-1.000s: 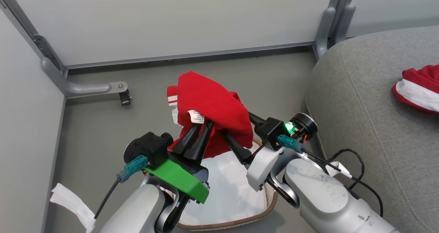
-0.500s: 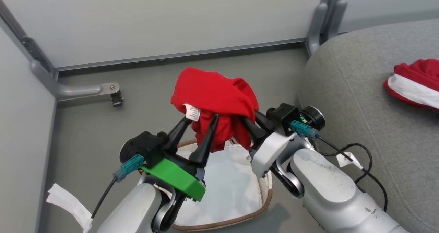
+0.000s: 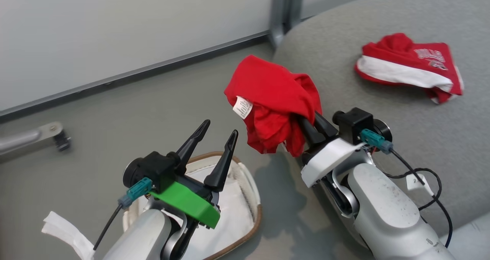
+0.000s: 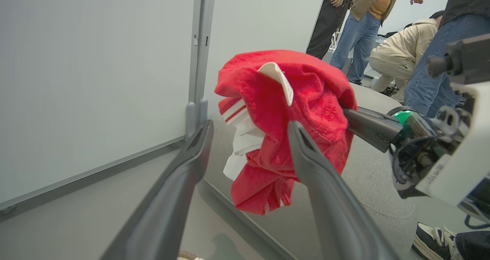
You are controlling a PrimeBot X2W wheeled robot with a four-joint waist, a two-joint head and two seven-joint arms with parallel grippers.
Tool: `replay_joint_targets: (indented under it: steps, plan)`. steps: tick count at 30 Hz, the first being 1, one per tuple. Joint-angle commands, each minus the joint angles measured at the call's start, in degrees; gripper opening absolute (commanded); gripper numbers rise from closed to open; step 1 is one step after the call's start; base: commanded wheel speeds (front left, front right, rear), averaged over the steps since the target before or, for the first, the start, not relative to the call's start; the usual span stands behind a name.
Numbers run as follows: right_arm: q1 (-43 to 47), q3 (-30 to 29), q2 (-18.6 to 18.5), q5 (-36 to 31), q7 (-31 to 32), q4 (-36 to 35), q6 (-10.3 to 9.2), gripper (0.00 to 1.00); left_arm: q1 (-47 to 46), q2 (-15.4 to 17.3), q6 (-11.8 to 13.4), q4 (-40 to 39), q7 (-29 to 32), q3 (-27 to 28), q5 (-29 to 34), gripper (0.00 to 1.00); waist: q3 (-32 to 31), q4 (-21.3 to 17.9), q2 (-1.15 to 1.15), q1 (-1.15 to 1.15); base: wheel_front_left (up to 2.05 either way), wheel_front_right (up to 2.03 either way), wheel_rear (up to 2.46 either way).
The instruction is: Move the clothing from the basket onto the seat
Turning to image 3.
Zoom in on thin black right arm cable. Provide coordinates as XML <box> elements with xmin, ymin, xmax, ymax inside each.
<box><xmin>383</xmin><ymin>149</ymin><xmax>454</xmax><ymax>249</ymax></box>

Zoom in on grey upholstered chair seat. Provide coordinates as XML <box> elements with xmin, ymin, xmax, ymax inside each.
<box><xmin>268</xmin><ymin>0</ymin><xmax>490</xmax><ymax>253</ymax></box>

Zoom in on grey wall base rail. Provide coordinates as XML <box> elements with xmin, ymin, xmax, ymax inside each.
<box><xmin>0</xmin><ymin>30</ymin><xmax>270</xmax><ymax>123</ymax></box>

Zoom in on teal left cable connector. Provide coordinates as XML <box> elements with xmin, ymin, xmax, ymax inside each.
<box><xmin>118</xmin><ymin>177</ymin><xmax>153</xmax><ymax>209</ymax></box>

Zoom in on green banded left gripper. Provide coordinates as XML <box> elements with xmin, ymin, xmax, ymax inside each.
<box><xmin>150</xmin><ymin>119</ymin><xmax>239</xmax><ymax>229</ymax></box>

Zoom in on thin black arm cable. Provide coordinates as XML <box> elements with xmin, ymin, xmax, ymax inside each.
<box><xmin>93</xmin><ymin>204</ymin><xmax>125</xmax><ymax>251</ymax></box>
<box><xmin>383</xmin><ymin>149</ymin><xmax>454</xmax><ymax>249</ymax></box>

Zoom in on grey metal caster leg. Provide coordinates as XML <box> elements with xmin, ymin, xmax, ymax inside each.
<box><xmin>0</xmin><ymin>121</ymin><xmax>72</xmax><ymax>156</ymax></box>

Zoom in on teal right cable connector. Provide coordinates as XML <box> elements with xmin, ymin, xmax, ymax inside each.
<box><xmin>360</xmin><ymin>129</ymin><xmax>394</xmax><ymax>154</ymax></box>

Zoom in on grey metal corner post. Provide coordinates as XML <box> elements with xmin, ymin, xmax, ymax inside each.
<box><xmin>268</xmin><ymin>0</ymin><xmax>305</xmax><ymax>48</ymax></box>

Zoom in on white cable label tag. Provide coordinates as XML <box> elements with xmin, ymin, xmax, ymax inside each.
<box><xmin>406</xmin><ymin>173</ymin><xmax>434</xmax><ymax>196</ymax></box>

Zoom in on white laundry basket tan rim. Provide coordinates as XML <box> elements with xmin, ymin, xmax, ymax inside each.
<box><xmin>122</xmin><ymin>151</ymin><xmax>263</xmax><ymax>260</ymax></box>

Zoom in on teal cable connector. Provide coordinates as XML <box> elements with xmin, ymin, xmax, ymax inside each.
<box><xmin>118</xmin><ymin>177</ymin><xmax>153</xmax><ymax>209</ymax></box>
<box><xmin>360</xmin><ymin>129</ymin><xmax>394</xmax><ymax>154</ymax></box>

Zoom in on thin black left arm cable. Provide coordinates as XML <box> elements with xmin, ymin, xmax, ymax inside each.
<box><xmin>93</xmin><ymin>204</ymin><xmax>125</xmax><ymax>251</ymax></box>

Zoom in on plain red garment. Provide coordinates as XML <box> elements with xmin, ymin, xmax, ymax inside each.
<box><xmin>224</xmin><ymin>54</ymin><xmax>323</xmax><ymax>157</ymax></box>

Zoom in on red white striped shorts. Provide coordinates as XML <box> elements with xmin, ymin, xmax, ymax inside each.
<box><xmin>354</xmin><ymin>33</ymin><xmax>464</xmax><ymax>104</ymax></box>

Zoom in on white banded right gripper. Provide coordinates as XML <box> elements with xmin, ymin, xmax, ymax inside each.
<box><xmin>298</xmin><ymin>111</ymin><xmax>364</xmax><ymax>188</ymax></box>

